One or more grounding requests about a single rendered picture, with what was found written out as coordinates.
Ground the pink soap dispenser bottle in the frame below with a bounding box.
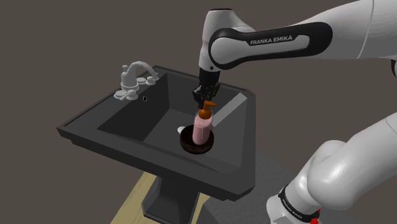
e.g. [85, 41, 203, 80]
[192, 101, 217, 146]

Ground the dark brown round bowl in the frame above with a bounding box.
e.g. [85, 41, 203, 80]
[179, 124, 216, 155]

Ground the grey sink faucet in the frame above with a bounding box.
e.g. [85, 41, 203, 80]
[113, 60, 160, 102]

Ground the black pedestal sink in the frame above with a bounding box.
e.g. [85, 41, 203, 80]
[56, 64, 257, 224]

